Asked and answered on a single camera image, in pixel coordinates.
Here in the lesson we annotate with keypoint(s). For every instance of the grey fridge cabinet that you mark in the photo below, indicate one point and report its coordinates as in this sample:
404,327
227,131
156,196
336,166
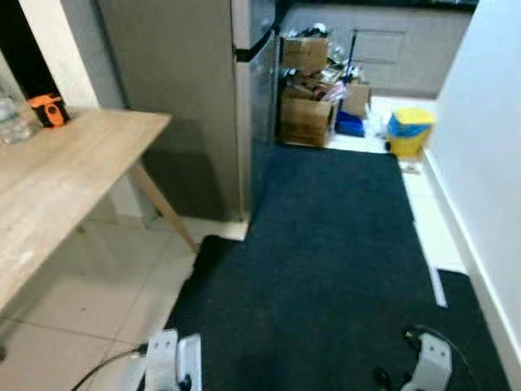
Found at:
171,98

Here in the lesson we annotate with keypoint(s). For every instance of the white tape strip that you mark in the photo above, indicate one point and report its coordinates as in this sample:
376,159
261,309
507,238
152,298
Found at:
438,287

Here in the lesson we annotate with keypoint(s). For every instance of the dark carpet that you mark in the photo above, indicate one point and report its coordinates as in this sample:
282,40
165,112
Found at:
326,244

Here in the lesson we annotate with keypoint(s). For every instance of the yellow bin with blue bag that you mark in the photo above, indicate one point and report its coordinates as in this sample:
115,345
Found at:
409,134

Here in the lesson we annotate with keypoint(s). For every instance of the blue plastic container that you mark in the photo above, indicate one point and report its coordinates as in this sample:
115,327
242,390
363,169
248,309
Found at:
350,125

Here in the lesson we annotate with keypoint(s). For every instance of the large cardboard box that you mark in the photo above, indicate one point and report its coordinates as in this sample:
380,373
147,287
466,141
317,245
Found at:
305,122

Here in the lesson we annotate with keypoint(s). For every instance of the small cardboard box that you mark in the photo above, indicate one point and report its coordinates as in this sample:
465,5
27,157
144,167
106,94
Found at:
356,99

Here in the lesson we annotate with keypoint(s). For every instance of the black broom stick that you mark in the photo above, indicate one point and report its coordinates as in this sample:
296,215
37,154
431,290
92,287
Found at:
352,53

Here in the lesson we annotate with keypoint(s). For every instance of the medium cardboard box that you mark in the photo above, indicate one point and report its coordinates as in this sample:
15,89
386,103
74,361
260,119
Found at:
305,55

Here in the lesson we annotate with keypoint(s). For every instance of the black kitchen countertop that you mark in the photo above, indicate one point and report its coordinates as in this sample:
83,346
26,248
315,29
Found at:
366,3

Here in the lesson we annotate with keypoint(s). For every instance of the light wooden dining table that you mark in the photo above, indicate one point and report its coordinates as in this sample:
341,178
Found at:
57,171

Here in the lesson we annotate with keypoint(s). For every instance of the orange black device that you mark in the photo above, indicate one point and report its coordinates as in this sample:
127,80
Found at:
49,111

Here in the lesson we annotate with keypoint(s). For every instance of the clear water bottle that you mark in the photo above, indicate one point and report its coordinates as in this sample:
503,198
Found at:
12,118

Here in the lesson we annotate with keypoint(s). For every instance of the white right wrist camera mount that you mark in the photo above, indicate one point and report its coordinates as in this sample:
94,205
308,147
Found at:
431,362

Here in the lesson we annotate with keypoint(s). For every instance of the light grey left wrist camera mount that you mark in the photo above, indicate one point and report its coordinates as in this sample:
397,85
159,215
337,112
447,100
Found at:
167,358

